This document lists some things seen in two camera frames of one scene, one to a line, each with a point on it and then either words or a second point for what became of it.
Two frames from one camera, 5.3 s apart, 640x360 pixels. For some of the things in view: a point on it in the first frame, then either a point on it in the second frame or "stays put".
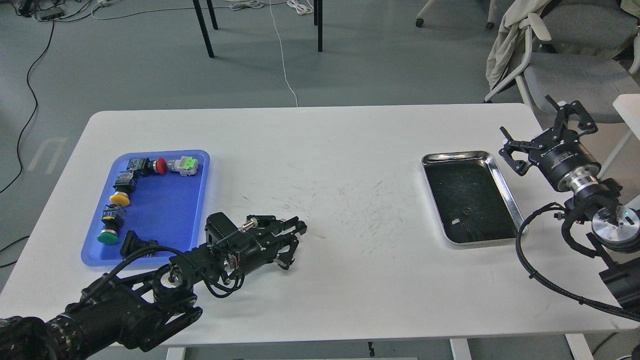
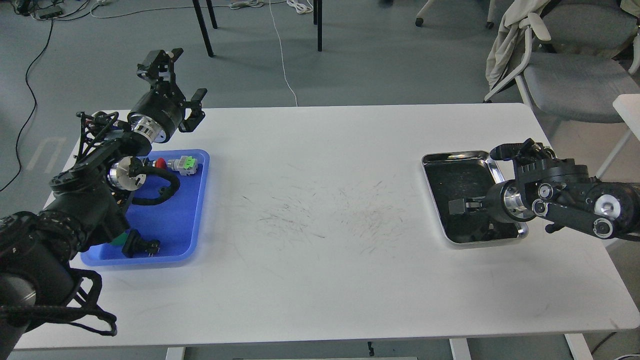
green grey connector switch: (187, 166) stays put
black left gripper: (256, 242) -> (158, 115)
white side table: (628, 105) stays put
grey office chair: (593, 55) stays put
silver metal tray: (472, 204) stays put
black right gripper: (565, 161) -> (507, 200)
